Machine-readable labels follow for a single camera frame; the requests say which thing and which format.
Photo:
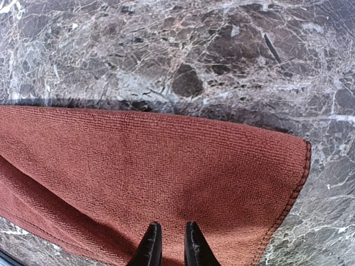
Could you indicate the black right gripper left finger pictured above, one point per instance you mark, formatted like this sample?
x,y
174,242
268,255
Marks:
x,y
149,250

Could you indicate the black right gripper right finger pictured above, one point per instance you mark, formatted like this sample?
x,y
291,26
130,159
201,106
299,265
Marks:
x,y
197,251

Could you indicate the brown towel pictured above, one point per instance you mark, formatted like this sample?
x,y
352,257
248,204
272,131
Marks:
x,y
91,181

